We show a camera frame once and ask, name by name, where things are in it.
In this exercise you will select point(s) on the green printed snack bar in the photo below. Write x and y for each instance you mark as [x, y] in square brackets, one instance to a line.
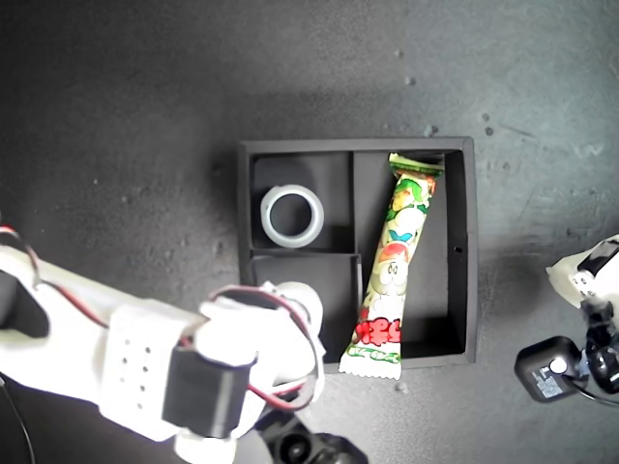
[392, 270]

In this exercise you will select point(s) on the black tray with wells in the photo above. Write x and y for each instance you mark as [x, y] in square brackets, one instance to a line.
[435, 270]

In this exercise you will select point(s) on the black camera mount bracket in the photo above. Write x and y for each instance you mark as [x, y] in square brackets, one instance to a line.
[290, 447]
[602, 348]

